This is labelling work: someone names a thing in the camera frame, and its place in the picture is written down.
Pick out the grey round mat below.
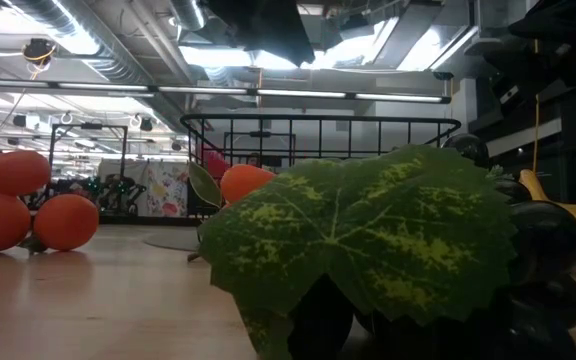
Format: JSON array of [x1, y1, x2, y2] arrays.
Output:
[[141, 228, 203, 253]]

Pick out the person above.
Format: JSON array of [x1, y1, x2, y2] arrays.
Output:
[[246, 151, 283, 171]]

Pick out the orange tangerine cluster with leaves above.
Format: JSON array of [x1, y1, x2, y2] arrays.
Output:
[[187, 160, 278, 211], [0, 149, 101, 254]]

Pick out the dark shelving unit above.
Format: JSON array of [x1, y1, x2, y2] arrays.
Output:
[[467, 49, 576, 246]]

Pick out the dark grape bunch with leaf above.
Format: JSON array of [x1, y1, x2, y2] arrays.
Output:
[[197, 133, 576, 360]]

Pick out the yellow hanging power cord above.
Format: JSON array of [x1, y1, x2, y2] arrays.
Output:
[[531, 38, 540, 174]]

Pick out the large silver air duct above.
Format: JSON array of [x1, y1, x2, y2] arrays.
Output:
[[0, 0, 194, 86]]

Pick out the long ceiling light bar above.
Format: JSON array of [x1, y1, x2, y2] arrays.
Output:
[[0, 77, 453, 105]]

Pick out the black hanging ceiling device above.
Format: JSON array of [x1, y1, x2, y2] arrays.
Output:
[[21, 37, 59, 69]]

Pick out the floral patterned cloth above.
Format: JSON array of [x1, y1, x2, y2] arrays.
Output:
[[145, 160, 190, 219]]

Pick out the black wire basket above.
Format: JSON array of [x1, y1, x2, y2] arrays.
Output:
[[180, 113, 463, 221]]

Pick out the black background rig frame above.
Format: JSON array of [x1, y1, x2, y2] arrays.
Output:
[[49, 122, 130, 221]]

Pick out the background robot arms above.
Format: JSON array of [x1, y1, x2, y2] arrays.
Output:
[[27, 172, 147, 217]]

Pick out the pale green artificial plant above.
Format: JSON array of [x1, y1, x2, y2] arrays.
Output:
[[485, 163, 514, 182]]

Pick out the round silver air duct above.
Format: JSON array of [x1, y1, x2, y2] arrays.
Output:
[[169, 0, 210, 32]]

